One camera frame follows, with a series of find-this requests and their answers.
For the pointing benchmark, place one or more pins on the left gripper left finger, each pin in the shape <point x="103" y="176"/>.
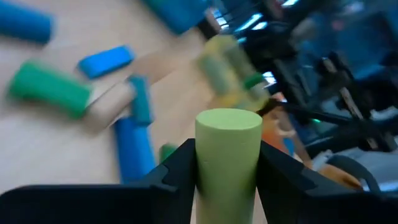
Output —
<point x="124" y="205"/>

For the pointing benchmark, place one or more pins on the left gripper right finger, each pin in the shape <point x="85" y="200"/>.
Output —
<point x="311" y="205"/>

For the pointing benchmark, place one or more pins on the lime green cylinder block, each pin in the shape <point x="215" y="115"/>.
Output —
<point x="228" y="161"/>

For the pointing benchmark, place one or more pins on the green rectangular block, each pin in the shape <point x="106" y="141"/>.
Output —
<point x="168" y="152"/>
<point x="49" y="90"/>

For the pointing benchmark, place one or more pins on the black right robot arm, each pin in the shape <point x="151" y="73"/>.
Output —
<point x="342" y="124"/>

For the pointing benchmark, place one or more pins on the blue rectangular block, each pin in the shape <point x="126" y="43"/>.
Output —
<point x="133" y="149"/>
<point x="105" y="62"/>

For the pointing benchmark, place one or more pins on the natural wood cylinder block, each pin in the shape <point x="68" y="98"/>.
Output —
<point x="109" y="105"/>

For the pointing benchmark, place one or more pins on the teal rectangular block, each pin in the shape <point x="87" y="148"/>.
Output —
<point x="141" y="102"/>

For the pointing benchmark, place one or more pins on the yellow translucent plastic bin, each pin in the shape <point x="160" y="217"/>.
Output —
<point x="224" y="62"/>

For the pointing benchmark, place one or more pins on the teal plastic bin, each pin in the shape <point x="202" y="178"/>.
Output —
<point x="180" y="15"/>

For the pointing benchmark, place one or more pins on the blue cylinder block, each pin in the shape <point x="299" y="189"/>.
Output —
<point x="25" y="23"/>

